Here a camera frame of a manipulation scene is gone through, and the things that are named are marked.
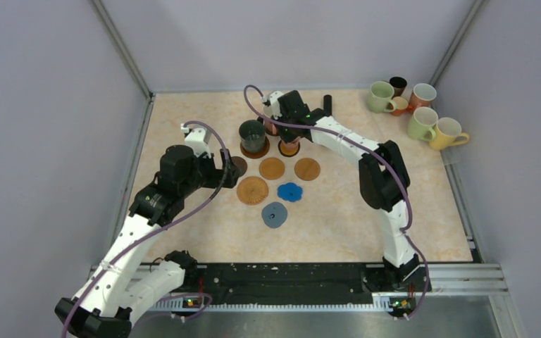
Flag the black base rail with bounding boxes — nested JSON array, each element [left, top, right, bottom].
[[173, 263, 429, 307]]

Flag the pale green cup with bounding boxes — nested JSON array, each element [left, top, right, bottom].
[[407, 106, 439, 142]]

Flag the brown ringed wooden coaster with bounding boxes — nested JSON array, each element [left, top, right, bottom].
[[240, 137, 270, 159]]

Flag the dark brown wooden coaster bottom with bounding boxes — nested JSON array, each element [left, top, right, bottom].
[[232, 156, 248, 177]]

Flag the small pink cup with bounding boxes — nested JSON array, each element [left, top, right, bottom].
[[278, 138, 300, 157]]

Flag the dark green mug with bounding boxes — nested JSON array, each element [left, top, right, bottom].
[[238, 120, 266, 153]]

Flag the light wooden coaster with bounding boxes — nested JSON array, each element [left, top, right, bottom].
[[259, 157, 285, 180], [294, 158, 321, 181]]

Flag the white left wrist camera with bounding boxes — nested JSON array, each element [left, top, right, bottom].
[[180, 123, 212, 158]]

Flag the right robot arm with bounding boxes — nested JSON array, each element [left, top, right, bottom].
[[264, 90, 420, 290]]

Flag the woven rattan coaster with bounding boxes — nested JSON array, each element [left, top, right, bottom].
[[237, 176, 269, 206]]

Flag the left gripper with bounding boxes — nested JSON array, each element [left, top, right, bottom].
[[180, 147, 242, 196]]

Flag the blue flower coaster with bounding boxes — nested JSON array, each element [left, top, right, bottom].
[[277, 182, 304, 203]]

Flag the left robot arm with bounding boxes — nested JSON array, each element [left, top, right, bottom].
[[55, 145, 239, 337]]

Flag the light green mug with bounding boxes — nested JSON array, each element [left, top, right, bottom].
[[366, 81, 397, 113]]

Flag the black microphone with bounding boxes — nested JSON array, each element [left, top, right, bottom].
[[323, 94, 332, 116]]

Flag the black cup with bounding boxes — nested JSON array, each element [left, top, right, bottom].
[[388, 76, 408, 97]]

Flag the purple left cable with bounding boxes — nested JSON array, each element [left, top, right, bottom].
[[61, 120, 230, 338]]

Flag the small yellow cup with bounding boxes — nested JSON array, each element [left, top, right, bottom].
[[391, 96, 409, 116]]

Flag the yellow mug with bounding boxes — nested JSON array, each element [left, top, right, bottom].
[[428, 117, 470, 151]]

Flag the grey blue coaster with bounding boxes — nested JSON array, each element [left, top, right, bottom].
[[261, 202, 288, 229]]

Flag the orange face coaster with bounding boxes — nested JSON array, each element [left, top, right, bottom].
[[278, 142, 301, 158]]

